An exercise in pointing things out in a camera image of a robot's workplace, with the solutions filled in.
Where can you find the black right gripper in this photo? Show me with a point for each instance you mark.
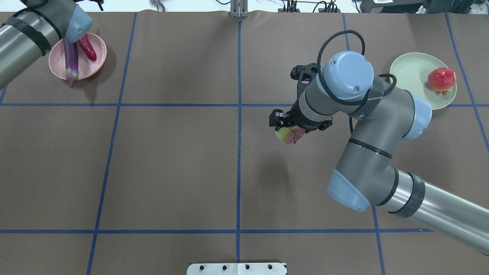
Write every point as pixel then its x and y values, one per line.
pixel 280 118

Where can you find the red chili pepper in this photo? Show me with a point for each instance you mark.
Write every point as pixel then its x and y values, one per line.
pixel 86 46

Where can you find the purple eggplant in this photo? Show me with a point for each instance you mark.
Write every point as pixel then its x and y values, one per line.
pixel 71 62

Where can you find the peach fruit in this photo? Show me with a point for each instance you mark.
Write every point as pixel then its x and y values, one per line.
pixel 290 135

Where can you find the red tomato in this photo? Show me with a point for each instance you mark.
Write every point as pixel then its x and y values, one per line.
pixel 441 80

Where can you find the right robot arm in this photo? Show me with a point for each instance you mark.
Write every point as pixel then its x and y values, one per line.
pixel 385 116

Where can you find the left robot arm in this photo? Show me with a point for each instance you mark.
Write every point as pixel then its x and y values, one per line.
pixel 33 31

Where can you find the pink plate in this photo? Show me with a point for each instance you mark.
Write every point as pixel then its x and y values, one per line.
pixel 86 67

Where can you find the light green plate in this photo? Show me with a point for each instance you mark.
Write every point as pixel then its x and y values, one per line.
pixel 412 71

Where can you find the aluminium frame post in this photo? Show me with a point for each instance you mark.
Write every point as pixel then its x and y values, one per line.
pixel 239 8

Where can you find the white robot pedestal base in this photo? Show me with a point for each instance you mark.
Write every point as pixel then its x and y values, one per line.
pixel 250 268

